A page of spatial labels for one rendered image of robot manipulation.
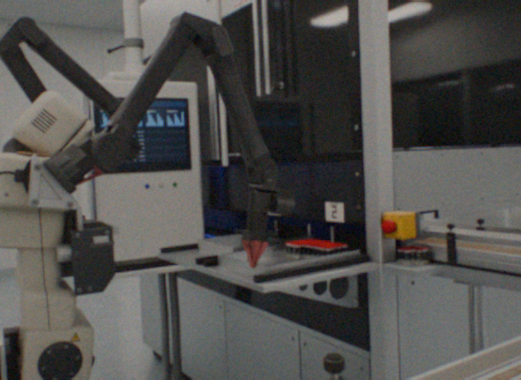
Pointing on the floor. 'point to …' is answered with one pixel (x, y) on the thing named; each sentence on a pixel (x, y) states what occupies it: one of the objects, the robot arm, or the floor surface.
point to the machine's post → (378, 185)
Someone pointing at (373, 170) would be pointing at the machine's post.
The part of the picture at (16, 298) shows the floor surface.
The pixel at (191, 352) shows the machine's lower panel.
